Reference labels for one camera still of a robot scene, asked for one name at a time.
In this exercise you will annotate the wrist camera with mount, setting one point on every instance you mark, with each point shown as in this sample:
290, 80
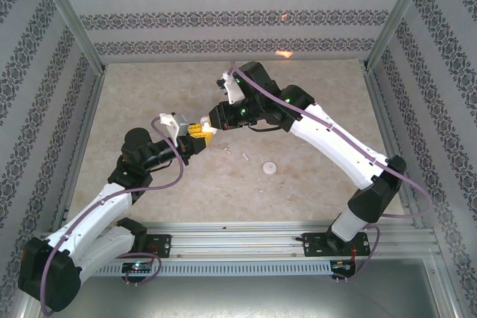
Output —
233, 91
180, 126

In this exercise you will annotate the aluminium side rail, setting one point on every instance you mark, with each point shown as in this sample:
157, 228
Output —
382, 109
85, 139

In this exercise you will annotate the round white earbud charging case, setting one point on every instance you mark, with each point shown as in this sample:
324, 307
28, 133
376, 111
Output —
270, 168

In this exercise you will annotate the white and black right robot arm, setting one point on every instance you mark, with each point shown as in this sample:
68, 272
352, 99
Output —
335, 139

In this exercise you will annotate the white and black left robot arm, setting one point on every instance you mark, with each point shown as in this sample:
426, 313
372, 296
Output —
108, 247

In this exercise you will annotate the grey metal sheet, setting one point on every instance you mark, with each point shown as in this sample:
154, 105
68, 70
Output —
238, 299

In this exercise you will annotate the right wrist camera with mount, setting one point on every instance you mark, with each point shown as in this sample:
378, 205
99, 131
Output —
233, 91

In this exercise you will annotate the aluminium frame post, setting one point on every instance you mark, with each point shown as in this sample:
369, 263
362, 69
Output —
400, 12
67, 12

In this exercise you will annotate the aluminium rail beam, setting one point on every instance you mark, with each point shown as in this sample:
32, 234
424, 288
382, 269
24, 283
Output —
238, 240

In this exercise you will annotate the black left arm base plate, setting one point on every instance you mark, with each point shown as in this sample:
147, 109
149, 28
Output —
160, 245

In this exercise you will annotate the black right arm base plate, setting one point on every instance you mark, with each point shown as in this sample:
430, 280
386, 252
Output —
316, 245

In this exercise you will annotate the small circuit board green light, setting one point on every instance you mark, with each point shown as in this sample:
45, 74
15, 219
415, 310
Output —
138, 266

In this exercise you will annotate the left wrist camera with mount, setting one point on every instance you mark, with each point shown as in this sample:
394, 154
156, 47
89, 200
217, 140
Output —
180, 126

